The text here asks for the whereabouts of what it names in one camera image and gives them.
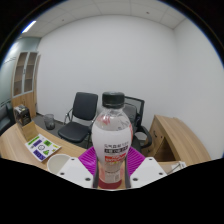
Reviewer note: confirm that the grey mesh office chair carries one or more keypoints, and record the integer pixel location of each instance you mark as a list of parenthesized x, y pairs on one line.
[(136, 113)]

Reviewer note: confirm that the wooden glass-door shelf cabinet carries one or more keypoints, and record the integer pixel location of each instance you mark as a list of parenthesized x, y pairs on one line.
[(25, 100)]

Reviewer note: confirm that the plain cardboard box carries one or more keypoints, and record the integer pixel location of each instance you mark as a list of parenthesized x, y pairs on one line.
[(29, 130)]

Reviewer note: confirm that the white ceramic cup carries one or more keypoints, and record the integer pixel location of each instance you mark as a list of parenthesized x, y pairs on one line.
[(56, 163)]

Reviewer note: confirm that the black sofa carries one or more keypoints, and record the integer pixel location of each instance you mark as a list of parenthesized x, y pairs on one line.
[(5, 121)]

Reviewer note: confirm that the clear white-labelled drink bottle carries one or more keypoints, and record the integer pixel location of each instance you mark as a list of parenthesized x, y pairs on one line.
[(111, 133)]

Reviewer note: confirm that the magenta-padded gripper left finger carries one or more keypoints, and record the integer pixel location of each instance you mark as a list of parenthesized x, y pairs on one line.
[(73, 170)]

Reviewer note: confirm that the white leaflet with coloured prints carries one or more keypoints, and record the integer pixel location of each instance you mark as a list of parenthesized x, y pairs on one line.
[(41, 146)]

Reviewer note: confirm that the wooden side desk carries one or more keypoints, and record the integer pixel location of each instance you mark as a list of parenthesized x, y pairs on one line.
[(180, 140)]

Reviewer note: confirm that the grey mesh waste bin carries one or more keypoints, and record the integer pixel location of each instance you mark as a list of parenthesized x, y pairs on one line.
[(49, 121)]

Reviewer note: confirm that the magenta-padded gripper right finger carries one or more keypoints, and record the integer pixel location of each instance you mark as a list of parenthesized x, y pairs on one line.
[(148, 170)]

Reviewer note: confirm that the ceiling light strip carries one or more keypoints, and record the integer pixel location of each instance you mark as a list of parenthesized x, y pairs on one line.
[(29, 26)]

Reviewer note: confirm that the black office chair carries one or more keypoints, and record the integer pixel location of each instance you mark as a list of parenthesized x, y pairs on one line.
[(83, 110)]

